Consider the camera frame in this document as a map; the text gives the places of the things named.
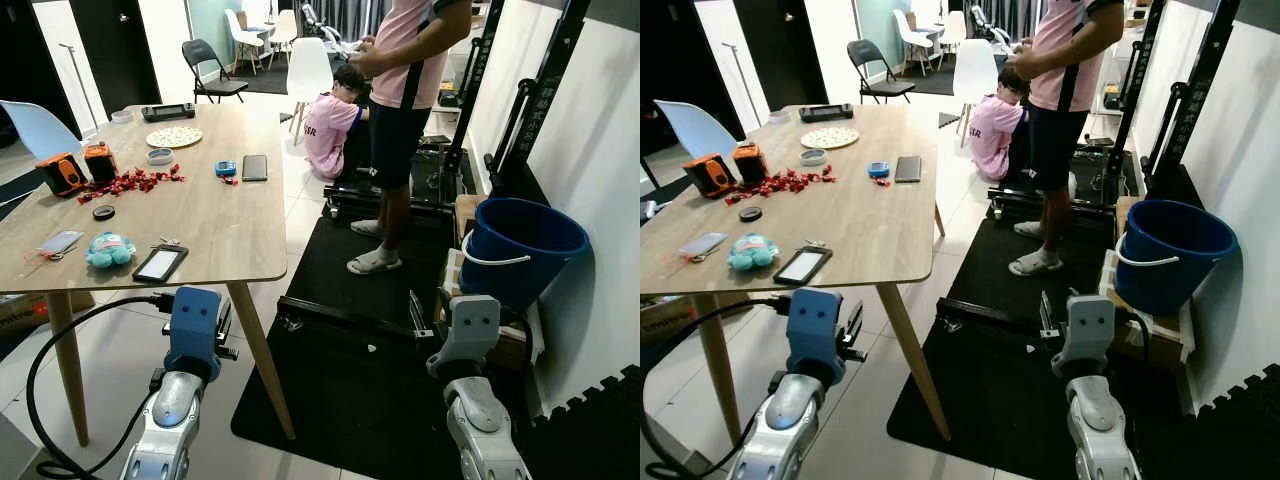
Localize dark door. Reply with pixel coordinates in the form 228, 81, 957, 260
733, 0, 803, 113
68, 0, 135, 117

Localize black treadmill frame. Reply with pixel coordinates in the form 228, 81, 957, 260
320, 0, 593, 226
985, 0, 1241, 226

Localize black folding chair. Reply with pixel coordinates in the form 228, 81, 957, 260
846, 39, 917, 105
181, 39, 250, 105

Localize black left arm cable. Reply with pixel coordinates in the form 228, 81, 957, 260
25, 291, 176, 480
640, 294, 793, 480

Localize round patterned plate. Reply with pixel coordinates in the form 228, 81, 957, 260
145, 125, 205, 150
800, 126, 860, 151

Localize phone with white screen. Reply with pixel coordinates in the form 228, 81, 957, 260
773, 246, 833, 288
131, 244, 190, 285

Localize orange and black device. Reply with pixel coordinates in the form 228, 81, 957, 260
683, 153, 738, 199
732, 142, 769, 185
36, 151, 90, 197
83, 141, 120, 184

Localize keys with orange loop and card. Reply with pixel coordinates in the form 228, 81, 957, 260
678, 231, 731, 265
36, 229, 87, 264

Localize standing person in pink shirt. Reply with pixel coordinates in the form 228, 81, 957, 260
1005, 0, 1126, 278
345, 0, 473, 277

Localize black foam puzzle mat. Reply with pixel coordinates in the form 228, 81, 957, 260
525, 362, 641, 480
1185, 365, 1280, 480

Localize white plastic chair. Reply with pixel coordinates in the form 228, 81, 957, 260
950, 38, 1000, 141
893, 8, 936, 73
935, 10, 969, 59
266, 9, 300, 63
223, 8, 267, 75
285, 37, 335, 144

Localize pile of red candies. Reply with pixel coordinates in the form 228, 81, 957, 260
735, 166, 839, 206
77, 164, 187, 205

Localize blue plastic bucket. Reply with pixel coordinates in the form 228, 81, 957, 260
1113, 199, 1239, 317
458, 196, 592, 313

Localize black floor mat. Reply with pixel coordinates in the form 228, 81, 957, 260
230, 205, 546, 479
886, 205, 1191, 480

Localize teal plush toy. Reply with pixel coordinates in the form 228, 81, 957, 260
726, 233, 779, 272
84, 231, 138, 270

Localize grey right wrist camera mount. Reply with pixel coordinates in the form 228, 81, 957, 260
428, 294, 502, 381
1050, 294, 1116, 379

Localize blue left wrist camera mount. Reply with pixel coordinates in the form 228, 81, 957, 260
785, 287, 846, 386
163, 286, 224, 383

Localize light blue plastic chair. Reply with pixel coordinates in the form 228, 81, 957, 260
0, 99, 84, 163
655, 99, 738, 161

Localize seated child in pink shirt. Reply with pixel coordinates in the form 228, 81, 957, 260
967, 65, 1031, 183
302, 64, 373, 182

